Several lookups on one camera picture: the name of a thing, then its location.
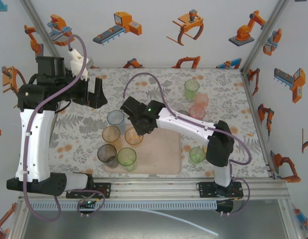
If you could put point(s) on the tall blue glass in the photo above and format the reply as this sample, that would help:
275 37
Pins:
115 119

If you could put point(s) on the tall orange glass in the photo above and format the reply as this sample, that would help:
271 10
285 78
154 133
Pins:
111 135

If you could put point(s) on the tall green glass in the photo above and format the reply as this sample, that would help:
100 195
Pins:
126 158

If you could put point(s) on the tall grey glass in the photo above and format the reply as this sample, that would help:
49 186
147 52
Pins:
106 154

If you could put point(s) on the short pink glass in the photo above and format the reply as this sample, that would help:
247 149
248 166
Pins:
197 111

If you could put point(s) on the short green glass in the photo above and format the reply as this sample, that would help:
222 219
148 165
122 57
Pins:
191 88
196 155

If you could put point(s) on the short salmon glass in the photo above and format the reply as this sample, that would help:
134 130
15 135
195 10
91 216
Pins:
201 99

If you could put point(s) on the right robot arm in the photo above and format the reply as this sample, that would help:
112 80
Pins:
189 124

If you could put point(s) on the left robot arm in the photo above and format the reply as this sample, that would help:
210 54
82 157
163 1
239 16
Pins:
34 149

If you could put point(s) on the pink plastic tray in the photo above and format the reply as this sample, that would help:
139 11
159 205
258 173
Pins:
164 154

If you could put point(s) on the short grey glass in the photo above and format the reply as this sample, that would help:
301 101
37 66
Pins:
183 112

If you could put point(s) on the floral table cover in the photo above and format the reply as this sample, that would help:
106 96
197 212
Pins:
174 74

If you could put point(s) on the small circuit board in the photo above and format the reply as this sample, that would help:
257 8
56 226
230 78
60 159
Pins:
88 204

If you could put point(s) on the grey metal shelf panel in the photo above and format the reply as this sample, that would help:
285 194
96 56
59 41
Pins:
94 226

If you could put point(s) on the black round cover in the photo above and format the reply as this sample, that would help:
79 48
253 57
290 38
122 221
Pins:
225 206

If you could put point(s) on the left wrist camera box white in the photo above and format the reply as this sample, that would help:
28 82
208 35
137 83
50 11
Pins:
78 64

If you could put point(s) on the aluminium frame rail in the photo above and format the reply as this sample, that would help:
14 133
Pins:
154 189

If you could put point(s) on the aluminium frame post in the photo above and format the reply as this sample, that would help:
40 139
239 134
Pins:
268 27
42 27

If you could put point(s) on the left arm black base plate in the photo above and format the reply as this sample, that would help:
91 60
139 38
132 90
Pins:
105 190

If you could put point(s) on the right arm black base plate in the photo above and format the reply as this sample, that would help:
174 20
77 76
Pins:
205 190

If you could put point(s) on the aluminium side rail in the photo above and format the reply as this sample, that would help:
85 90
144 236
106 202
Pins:
244 81

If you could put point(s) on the aluminium frame leg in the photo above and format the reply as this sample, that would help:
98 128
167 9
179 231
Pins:
290 221
15 226

